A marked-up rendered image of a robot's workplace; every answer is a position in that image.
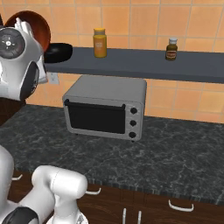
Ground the dark wood cupboard door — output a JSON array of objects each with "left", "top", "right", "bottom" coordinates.
[
  {"left": 77, "top": 200, "right": 134, "bottom": 224},
  {"left": 131, "top": 204, "right": 176, "bottom": 224}
]

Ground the silver toaster oven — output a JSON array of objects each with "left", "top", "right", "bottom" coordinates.
[{"left": 61, "top": 74, "right": 148, "bottom": 144}]

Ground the yellow mustard bottle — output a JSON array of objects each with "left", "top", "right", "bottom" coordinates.
[{"left": 93, "top": 27, "right": 108, "bottom": 59}]

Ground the brown bottle with white cap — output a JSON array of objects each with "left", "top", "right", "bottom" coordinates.
[{"left": 164, "top": 38, "right": 179, "bottom": 62}]

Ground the black toaster oven door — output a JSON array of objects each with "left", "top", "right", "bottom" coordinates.
[{"left": 65, "top": 101, "right": 128, "bottom": 135}]

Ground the dark wood drawer front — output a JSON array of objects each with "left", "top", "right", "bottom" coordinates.
[
  {"left": 76, "top": 183, "right": 147, "bottom": 208},
  {"left": 8, "top": 170, "right": 35, "bottom": 203},
  {"left": 144, "top": 192, "right": 224, "bottom": 224}
]

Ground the red-brown pan with black handle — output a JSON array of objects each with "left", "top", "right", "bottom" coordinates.
[{"left": 3, "top": 10, "right": 74, "bottom": 64}]

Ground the dark grey wall shelf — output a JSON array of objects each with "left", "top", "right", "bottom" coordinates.
[{"left": 43, "top": 46, "right": 224, "bottom": 85}]

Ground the pale wall socket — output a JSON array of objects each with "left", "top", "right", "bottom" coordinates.
[{"left": 47, "top": 72, "right": 60, "bottom": 86}]

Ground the dark wood cabinet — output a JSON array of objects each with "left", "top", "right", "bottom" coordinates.
[{"left": 0, "top": 97, "right": 28, "bottom": 127}]

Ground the white drawer handle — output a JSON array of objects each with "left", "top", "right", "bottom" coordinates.
[
  {"left": 85, "top": 187, "right": 102, "bottom": 196},
  {"left": 10, "top": 173, "right": 24, "bottom": 182},
  {"left": 167, "top": 199, "right": 195, "bottom": 213}
]

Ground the black toaster oven door handle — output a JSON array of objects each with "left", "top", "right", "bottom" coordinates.
[{"left": 63, "top": 99, "right": 127, "bottom": 112}]

